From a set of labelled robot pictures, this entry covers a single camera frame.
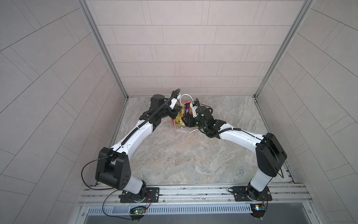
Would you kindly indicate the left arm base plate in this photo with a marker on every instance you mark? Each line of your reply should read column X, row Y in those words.
column 146, row 195

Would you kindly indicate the left circuit board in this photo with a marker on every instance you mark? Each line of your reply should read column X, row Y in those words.
column 139, row 210

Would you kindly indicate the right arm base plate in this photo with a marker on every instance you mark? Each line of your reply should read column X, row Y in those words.
column 248, row 193

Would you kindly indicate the aluminium mounting rail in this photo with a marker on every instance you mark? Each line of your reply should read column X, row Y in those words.
column 222, row 193

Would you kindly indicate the yellow snack packet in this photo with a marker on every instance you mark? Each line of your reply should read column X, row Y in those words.
column 181, row 114

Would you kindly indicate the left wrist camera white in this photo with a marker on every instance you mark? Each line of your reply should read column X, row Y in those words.
column 174, row 104

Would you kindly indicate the purple snack packet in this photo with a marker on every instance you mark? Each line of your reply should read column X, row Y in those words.
column 188, row 110

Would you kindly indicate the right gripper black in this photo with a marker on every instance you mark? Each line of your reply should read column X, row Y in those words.
column 190, row 119

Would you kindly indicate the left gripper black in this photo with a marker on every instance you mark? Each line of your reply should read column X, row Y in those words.
column 174, row 111

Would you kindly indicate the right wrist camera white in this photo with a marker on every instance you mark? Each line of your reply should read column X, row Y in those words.
column 193, row 107

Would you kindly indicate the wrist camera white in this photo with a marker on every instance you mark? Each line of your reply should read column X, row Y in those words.
column 193, row 107
column 174, row 104

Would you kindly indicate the circuit board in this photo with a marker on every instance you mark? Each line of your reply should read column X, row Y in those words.
column 258, row 210
column 139, row 210

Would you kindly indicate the right circuit board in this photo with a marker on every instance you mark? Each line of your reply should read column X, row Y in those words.
column 258, row 210

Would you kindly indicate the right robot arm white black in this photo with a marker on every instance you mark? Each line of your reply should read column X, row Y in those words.
column 270, row 155

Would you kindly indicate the red paper gift bag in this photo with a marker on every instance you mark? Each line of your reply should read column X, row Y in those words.
column 188, row 120

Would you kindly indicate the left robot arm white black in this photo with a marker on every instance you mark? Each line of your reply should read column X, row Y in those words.
column 113, row 164

